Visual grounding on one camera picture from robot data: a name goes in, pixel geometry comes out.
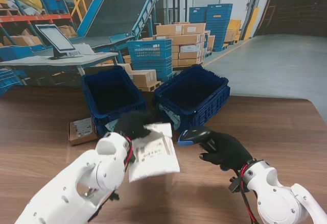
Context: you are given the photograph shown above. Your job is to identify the white padded mailer bag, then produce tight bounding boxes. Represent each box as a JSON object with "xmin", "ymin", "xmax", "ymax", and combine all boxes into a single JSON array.
[{"xmin": 127, "ymin": 122, "xmax": 181, "ymax": 184}]

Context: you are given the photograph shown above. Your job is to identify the blue bin labelled boxed parcels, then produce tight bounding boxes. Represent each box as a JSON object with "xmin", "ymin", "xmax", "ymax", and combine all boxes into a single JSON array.
[{"xmin": 80, "ymin": 65, "xmax": 149, "ymax": 140}]

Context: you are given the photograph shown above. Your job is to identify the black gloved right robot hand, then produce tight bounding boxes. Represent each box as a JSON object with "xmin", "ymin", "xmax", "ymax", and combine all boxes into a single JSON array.
[{"xmin": 199, "ymin": 131, "xmax": 253, "ymax": 171}]

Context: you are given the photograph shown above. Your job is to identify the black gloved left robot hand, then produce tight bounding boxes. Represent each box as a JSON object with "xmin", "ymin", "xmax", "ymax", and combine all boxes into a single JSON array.
[{"xmin": 113, "ymin": 111, "xmax": 154, "ymax": 140}]

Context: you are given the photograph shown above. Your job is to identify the red black right arm cable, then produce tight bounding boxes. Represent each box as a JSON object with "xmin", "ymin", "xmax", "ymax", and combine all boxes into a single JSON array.
[{"xmin": 237, "ymin": 164, "xmax": 259, "ymax": 224}]

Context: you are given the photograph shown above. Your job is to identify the small flat cardboard box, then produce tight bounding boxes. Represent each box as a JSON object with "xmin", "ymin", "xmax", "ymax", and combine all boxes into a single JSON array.
[{"xmin": 67, "ymin": 117, "xmax": 98, "ymax": 146}]

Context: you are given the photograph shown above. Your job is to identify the paper label bagged parcels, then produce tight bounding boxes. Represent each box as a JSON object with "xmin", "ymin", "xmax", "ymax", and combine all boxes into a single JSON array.
[{"xmin": 158, "ymin": 104, "xmax": 182, "ymax": 131}]

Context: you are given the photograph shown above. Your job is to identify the blue bin labelled bagged parcels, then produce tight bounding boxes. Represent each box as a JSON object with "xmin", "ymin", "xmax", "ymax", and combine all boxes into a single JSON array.
[{"xmin": 152, "ymin": 64, "xmax": 231, "ymax": 137}]

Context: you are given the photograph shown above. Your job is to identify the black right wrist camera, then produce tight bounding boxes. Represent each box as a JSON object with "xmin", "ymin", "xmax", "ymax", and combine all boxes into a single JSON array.
[{"xmin": 228, "ymin": 177, "xmax": 242, "ymax": 193}]

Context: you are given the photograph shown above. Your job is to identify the red black arm cable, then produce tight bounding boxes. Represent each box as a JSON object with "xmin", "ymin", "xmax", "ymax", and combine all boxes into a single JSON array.
[
  {"xmin": 88, "ymin": 136, "xmax": 135, "ymax": 222},
  {"xmin": 237, "ymin": 164, "xmax": 259, "ymax": 224}
]

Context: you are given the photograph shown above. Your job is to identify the black and blue barcode scanner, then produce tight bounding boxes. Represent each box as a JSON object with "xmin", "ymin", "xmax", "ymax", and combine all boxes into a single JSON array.
[{"xmin": 177, "ymin": 126, "xmax": 230, "ymax": 171}]

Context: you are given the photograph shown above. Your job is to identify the paper label boxed parcels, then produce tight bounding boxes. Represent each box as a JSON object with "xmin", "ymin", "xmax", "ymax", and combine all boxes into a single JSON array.
[{"xmin": 104, "ymin": 121, "xmax": 119, "ymax": 133}]

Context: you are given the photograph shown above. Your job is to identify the red black left arm cable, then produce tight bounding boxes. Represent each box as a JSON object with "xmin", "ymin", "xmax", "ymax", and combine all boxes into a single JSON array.
[{"xmin": 88, "ymin": 136, "xmax": 135, "ymax": 222}]

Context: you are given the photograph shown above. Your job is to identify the printed warehouse backdrop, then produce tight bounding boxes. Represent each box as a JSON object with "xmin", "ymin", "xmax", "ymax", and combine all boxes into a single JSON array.
[{"xmin": 0, "ymin": 0, "xmax": 327, "ymax": 125}]

